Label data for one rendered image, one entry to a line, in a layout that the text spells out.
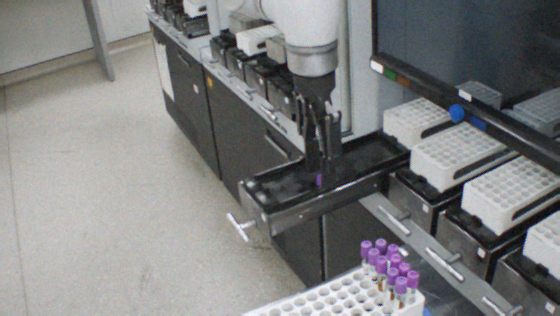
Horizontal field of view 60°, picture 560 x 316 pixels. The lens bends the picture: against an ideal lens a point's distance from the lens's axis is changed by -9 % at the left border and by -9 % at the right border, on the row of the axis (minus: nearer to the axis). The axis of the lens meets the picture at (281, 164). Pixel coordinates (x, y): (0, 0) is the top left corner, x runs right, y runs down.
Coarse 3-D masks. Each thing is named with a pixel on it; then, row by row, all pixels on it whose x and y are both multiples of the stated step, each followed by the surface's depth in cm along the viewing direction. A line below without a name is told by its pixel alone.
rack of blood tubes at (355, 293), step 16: (352, 272) 73; (320, 288) 71; (336, 288) 73; (352, 288) 72; (368, 288) 71; (416, 288) 70; (288, 304) 70; (304, 304) 71; (320, 304) 70; (336, 304) 69; (352, 304) 70; (368, 304) 69; (384, 304) 69; (416, 304) 67
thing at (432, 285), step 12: (408, 252) 84; (360, 264) 83; (420, 264) 82; (336, 276) 81; (420, 276) 80; (432, 276) 79; (312, 288) 80; (420, 288) 77; (432, 288) 77; (444, 288) 77; (432, 300) 75; (444, 300) 75; (456, 300) 75; (252, 312) 77; (432, 312) 73; (444, 312) 73; (456, 312) 73; (468, 312) 72; (480, 312) 72
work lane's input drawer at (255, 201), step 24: (360, 144) 116; (384, 144) 116; (288, 168) 110; (336, 168) 109; (360, 168) 109; (384, 168) 108; (240, 192) 108; (264, 192) 102; (288, 192) 104; (312, 192) 101; (336, 192) 103; (360, 192) 107; (264, 216) 99; (288, 216) 100; (312, 216) 103
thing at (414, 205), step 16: (400, 176) 103; (416, 176) 102; (400, 192) 104; (416, 192) 100; (432, 192) 98; (448, 192) 97; (384, 208) 105; (400, 208) 106; (416, 208) 100; (432, 208) 96; (400, 224) 100; (416, 224) 102; (432, 224) 98
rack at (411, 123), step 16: (384, 112) 115; (400, 112) 115; (416, 112) 114; (432, 112) 115; (448, 112) 113; (384, 128) 117; (400, 128) 111; (416, 128) 109; (432, 128) 119; (448, 128) 118; (416, 144) 111
